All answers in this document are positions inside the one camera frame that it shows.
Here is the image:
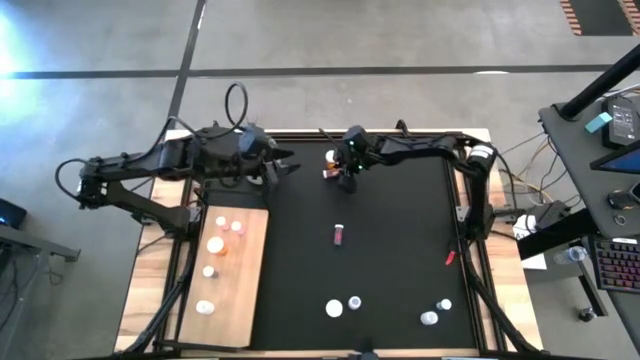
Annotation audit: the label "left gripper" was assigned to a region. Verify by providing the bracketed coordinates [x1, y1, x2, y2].
[199, 124, 303, 201]

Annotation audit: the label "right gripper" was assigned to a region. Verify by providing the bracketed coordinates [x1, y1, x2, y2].
[336, 142, 386, 196]

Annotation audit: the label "black table mat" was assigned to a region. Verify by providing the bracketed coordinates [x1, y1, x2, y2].
[202, 139, 476, 351]

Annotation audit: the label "wooden cutting board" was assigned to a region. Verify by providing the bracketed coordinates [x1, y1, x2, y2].
[177, 187, 271, 350]

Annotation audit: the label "white power box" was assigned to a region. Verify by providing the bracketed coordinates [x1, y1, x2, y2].
[512, 213, 539, 241]

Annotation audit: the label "white paper sheet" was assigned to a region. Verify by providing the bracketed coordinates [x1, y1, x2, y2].
[519, 252, 549, 271]

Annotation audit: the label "black power box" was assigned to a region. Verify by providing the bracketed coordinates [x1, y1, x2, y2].
[534, 199, 571, 231]

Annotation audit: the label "black desk crossbar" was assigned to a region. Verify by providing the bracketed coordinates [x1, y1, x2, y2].
[516, 207, 601, 261]

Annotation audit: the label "dark grey side desk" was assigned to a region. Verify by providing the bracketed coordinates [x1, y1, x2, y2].
[538, 94, 640, 240]

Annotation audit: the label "clear water bottle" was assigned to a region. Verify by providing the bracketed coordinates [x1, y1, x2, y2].
[552, 245, 589, 266]

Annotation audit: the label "light blue block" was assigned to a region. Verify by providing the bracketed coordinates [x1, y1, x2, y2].
[584, 111, 614, 135]

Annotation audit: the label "grey metal stand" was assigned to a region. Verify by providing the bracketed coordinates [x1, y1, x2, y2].
[0, 223, 82, 265]

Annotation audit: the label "black pole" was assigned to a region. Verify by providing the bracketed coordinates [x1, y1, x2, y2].
[558, 43, 640, 122]

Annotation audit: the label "flat monitor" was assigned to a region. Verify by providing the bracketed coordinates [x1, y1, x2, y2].
[589, 147, 640, 175]

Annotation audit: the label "black computer mouse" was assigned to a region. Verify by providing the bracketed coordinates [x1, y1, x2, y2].
[607, 189, 635, 211]

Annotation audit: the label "black device with blue light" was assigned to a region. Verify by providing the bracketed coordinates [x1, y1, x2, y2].
[0, 198, 29, 230]

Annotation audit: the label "black box with white label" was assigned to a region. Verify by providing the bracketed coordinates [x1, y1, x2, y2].
[601, 95, 640, 150]

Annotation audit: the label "black backlit keyboard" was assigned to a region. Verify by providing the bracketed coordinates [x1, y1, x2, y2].
[588, 235, 640, 295]

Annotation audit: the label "black floor mat orange edge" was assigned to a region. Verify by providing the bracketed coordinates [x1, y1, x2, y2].
[618, 0, 640, 22]
[558, 0, 634, 37]

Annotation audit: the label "black aluminium table frame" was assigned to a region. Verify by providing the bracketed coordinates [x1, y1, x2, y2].
[113, 127, 546, 359]

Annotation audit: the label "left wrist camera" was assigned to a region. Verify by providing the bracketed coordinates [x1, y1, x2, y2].
[238, 125, 271, 157]

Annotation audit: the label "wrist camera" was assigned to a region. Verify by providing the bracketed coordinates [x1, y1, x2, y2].
[343, 124, 372, 147]
[238, 125, 271, 157]

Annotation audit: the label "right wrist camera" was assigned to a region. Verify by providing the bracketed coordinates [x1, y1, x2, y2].
[343, 124, 372, 147]

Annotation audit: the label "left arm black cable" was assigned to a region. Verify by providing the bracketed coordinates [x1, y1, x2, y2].
[167, 81, 250, 139]

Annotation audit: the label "yellow and white cables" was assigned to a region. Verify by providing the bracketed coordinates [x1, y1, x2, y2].
[494, 130, 574, 211]

